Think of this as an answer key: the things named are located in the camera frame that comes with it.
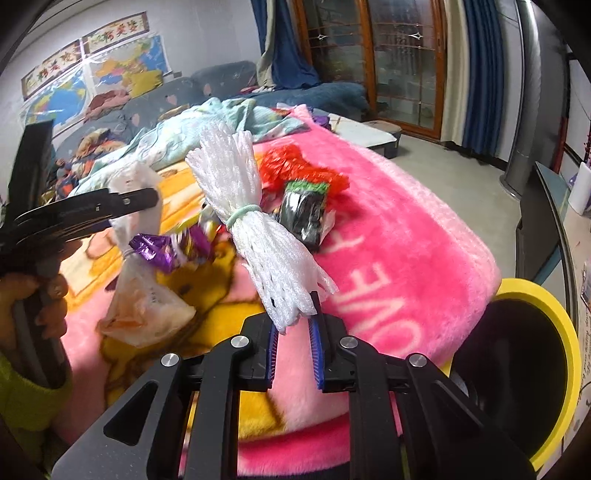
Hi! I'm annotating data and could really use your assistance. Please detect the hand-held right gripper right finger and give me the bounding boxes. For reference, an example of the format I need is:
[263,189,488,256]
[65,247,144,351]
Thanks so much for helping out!
[308,292,539,480]

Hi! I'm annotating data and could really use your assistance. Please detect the world map poster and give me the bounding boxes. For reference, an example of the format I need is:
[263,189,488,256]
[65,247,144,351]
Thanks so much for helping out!
[21,69,89,139]

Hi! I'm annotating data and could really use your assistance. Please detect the red crumpled wrapper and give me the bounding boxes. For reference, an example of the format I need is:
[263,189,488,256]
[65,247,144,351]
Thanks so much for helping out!
[259,144,350,197]

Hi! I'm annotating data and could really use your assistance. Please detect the person's left forearm green sleeve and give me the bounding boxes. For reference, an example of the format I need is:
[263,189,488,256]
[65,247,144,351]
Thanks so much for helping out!
[0,342,74,464]

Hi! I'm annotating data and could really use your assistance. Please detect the clear purple snack wrapper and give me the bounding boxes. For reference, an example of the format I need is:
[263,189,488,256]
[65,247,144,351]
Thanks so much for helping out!
[175,217,218,267]

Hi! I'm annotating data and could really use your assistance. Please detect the round brown stool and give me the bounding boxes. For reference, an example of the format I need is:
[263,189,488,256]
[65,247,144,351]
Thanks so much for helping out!
[365,120,403,139]

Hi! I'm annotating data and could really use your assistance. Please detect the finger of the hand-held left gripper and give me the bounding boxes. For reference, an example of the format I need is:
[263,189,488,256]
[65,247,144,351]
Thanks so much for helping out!
[88,188,160,221]

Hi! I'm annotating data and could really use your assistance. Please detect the grey standing air conditioner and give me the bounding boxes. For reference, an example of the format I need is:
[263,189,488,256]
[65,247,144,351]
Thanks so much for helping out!
[499,0,572,200]

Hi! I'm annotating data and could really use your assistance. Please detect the purple foil wrapper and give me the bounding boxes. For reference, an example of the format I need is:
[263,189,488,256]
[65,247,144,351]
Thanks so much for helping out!
[129,233,178,274]

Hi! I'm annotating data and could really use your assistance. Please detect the long embroidered wall banner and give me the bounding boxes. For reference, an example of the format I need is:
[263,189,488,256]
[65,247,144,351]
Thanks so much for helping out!
[21,39,85,100]
[82,11,150,55]

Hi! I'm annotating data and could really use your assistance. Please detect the white vase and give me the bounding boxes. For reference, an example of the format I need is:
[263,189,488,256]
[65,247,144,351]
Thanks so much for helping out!
[567,162,591,217]

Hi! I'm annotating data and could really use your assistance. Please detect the white foam net bundle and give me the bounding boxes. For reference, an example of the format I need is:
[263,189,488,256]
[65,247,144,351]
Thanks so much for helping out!
[185,121,340,336]

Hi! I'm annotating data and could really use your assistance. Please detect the yellow black bin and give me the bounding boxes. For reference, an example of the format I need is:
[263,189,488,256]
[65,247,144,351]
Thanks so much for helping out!
[438,277,583,472]

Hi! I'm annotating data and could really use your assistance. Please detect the pink printed blanket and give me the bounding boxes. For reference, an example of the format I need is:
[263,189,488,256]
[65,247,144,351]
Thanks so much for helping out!
[28,104,503,480]

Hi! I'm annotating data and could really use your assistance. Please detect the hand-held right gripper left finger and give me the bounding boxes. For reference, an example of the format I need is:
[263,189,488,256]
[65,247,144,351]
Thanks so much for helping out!
[51,315,280,480]

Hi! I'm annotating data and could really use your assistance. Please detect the person's left hand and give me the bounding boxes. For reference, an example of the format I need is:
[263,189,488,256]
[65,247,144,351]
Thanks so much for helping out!
[0,240,83,344]

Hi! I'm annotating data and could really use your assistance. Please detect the pile of reddish clothes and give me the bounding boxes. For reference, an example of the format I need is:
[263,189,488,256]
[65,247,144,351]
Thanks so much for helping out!
[85,89,133,123]

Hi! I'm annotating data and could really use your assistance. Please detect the country map poster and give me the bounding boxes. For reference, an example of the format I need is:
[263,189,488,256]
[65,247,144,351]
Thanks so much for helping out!
[90,34,172,100]

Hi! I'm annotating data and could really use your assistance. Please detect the blue sofa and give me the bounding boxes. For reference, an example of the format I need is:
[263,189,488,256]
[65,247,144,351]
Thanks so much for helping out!
[37,60,370,204]

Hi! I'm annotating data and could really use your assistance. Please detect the light blue patterned cloth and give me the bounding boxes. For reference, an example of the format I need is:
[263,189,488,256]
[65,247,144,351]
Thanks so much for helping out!
[74,98,305,195]

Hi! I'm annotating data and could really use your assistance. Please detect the white plastic bag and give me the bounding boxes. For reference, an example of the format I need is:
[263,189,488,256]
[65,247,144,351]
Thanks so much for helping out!
[97,161,197,350]

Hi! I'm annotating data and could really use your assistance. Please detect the blue and beige curtain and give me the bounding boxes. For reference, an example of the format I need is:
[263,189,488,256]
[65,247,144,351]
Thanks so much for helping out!
[252,0,325,92]

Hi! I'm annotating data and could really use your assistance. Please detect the silver black snack packet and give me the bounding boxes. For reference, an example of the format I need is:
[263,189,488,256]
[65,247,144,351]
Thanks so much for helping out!
[276,181,336,253]

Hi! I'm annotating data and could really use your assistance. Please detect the wooden glass door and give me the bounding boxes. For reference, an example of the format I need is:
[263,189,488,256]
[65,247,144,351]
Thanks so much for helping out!
[295,0,450,140]

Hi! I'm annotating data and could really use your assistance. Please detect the white coffee table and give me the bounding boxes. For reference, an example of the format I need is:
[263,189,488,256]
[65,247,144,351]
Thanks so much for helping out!
[330,113,403,160]

